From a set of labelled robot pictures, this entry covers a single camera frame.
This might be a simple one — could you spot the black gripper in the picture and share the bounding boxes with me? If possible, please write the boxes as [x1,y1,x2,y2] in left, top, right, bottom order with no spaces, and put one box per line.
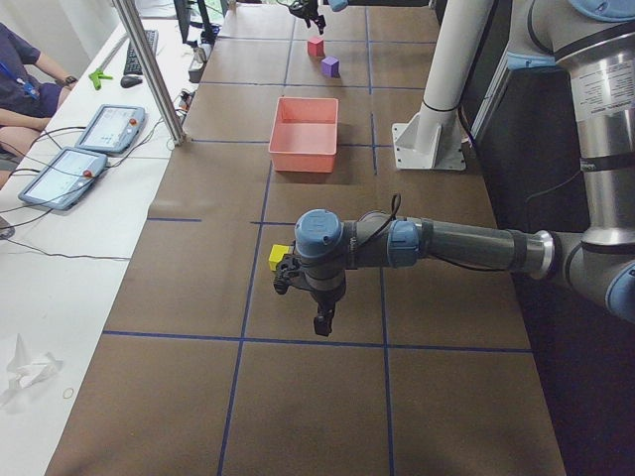
[289,0,326,35]
[309,277,346,336]

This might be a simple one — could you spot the red foam block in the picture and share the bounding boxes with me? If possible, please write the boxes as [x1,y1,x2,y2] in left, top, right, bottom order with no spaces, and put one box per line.
[307,36,325,58]

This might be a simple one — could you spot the purple foam block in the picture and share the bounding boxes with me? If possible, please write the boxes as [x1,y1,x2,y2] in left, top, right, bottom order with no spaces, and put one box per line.
[320,56,339,78]

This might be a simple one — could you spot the yellow foam block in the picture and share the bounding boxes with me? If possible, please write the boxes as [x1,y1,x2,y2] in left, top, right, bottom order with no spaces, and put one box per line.
[268,244,294,272]

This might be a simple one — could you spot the pink plastic bin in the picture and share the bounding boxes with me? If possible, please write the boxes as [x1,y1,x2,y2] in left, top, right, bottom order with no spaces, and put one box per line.
[269,96,339,174]

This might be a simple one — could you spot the brown paper table cover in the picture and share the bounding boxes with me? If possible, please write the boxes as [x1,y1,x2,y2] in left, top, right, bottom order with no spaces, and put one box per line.
[44,4,568,476]

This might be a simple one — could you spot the black keyboard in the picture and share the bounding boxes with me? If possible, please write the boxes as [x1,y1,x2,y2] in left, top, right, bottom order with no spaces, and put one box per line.
[123,29,160,76]

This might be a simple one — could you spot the black computer mouse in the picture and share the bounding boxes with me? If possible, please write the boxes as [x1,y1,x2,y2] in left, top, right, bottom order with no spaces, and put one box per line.
[120,75,143,89]

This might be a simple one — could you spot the green plastic tool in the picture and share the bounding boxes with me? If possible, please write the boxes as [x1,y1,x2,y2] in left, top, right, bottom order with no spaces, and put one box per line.
[88,68,113,90]

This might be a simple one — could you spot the far teach pendant tablet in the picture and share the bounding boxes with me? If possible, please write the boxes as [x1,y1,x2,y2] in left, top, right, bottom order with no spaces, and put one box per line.
[75,104,146,154]

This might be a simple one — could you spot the teach pendant tablet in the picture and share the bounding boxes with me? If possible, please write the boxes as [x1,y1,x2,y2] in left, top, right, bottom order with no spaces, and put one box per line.
[75,104,146,154]
[18,147,108,210]

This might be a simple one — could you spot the seated person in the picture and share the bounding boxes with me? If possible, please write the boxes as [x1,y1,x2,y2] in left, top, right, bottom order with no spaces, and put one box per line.
[1,26,77,158]

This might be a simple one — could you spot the near teach pendant tablet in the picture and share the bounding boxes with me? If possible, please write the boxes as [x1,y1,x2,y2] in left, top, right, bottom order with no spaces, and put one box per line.
[18,147,108,210]

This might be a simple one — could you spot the crumpled white paper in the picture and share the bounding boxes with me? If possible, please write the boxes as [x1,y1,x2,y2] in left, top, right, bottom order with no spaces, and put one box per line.
[1,334,64,410]

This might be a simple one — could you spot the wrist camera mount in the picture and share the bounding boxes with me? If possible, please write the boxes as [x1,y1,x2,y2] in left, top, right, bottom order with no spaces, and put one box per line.
[273,254,309,296]

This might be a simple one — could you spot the black pendant cables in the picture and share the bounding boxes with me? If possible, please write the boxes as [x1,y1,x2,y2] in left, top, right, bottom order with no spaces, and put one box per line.
[0,116,175,262]

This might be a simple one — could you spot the aluminium frame post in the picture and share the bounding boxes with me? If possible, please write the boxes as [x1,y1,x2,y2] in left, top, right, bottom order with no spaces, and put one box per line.
[113,0,186,146]

